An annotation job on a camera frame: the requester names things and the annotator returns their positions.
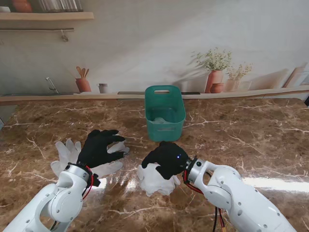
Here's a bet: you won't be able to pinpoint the arm red black cables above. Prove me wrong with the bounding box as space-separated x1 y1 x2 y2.
183 169 227 232
49 166 95 232

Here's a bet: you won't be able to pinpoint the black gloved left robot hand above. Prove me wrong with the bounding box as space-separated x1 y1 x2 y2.
76 130 130 169

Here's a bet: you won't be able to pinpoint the right arm red black cables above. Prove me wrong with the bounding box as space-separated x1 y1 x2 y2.
183 169 227 232

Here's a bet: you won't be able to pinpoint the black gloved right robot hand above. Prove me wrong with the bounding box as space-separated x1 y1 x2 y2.
141 141 190 180

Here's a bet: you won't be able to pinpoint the left arm red black cables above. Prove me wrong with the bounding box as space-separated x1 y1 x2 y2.
49 166 95 232

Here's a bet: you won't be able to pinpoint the green plastic basket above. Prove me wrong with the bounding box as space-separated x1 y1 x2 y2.
144 85 186 143

